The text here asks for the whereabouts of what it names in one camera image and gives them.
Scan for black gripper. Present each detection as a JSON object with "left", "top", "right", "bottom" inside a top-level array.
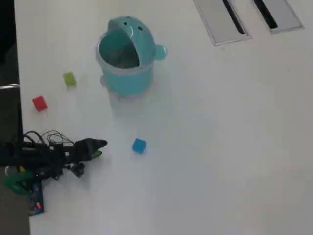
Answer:
[{"left": 65, "top": 138, "right": 108, "bottom": 164}]

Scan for blue lego block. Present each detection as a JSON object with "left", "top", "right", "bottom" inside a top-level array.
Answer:
[{"left": 132, "top": 138, "right": 147, "bottom": 155}]

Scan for red lego block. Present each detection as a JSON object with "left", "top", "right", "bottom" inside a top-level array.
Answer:
[{"left": 32, "top": 95, "right": 48, "bottom": 112}]

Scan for green lego block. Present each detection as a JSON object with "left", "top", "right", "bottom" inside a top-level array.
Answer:
[{"left": 63, "top": 71, "right": 77, "bottom": 88}]

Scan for teal whale-shaped bin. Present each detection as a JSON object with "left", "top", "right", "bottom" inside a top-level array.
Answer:
[{"left": 94, "top": 16, "right": 169, "bottom": 98}]

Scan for blue circuit board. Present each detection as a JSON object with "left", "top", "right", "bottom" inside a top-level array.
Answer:
[{"left": 28, "top": 182, "right": 46, "bottom": 216}]

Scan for green table clamp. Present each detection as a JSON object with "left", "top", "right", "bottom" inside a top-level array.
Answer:
[{"left": 2, "top": 171, "right": 35, "bottom": 196}]

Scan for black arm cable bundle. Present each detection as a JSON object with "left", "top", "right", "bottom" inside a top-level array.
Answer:
[{"left": 23, "top": 130, "right": 75, "bottom": 147}]

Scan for wide silver cable grommet plate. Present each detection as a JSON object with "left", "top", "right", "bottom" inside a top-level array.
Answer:
[{"left": 194, "top": 0, "right": 252, "bottom": 47}]

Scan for narrow silver cable grommet plate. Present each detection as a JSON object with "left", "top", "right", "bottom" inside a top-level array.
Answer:
[{"left": 253, "top": 0, "right": 305, "bottom": 34}]

